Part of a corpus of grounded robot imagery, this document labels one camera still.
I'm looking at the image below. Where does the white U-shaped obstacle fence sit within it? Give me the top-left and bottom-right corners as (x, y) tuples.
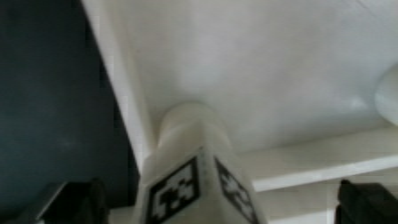
(111, 162), (398, 224)

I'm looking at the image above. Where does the white square tabletop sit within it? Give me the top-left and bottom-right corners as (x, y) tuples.
(82, 0), (398, 191)

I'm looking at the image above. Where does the white table leg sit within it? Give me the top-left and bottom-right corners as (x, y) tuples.
(134, 103), (269, 224)
(375, 63), (398, 126)

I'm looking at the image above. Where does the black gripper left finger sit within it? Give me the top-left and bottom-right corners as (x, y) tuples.
(16, 179), (111, 224)

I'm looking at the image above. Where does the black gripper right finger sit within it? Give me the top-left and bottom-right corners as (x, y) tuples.
(334, 179), (398, 224)

